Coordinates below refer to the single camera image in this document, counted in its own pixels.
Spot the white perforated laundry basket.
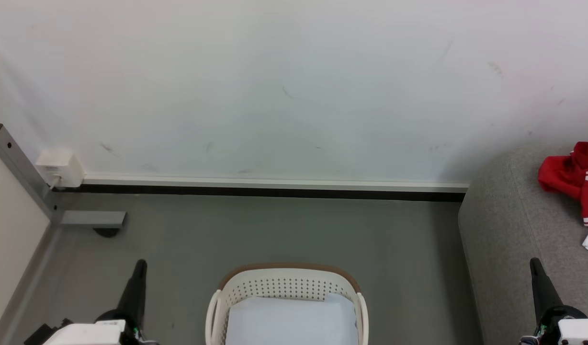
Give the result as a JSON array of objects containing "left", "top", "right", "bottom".
[{"left": 205, "top": 263, "right": 369, "bottom": 345}]

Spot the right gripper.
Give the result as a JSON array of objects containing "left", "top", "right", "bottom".
[{"left": 518, "top": 257, "right": 588, "bottom": 345}]

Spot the grey fabric sofa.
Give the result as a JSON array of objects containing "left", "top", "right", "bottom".
[{"left": 458, "top": 144, "right": 588, "bottom": 345}]

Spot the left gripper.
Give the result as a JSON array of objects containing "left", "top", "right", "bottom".
[{"left": 23, "top": 259, "right": 157, "bottom": 345}]

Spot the white and black baseboard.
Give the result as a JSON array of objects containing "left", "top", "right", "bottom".
[{"left": 52, "top": 174, "right": 471, "bottom": 202}]

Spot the beige partition panel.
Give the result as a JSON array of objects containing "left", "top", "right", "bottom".
[{"left": 0, "top": 144, "right": 52, "bottom": 331}]

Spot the white wall outlet box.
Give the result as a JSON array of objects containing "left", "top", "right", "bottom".
[{"left": 35, "top": 148, "right": 86, "bottom": 189}]

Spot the red basketball jersey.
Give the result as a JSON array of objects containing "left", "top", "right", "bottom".
[{"left": 537, "top": 131, "right": 588, "bottom": 229}]

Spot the grey metal frame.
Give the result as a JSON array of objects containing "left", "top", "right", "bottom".
[{"left": 0, "top": 123, "right": 127, "bottom": 229}]

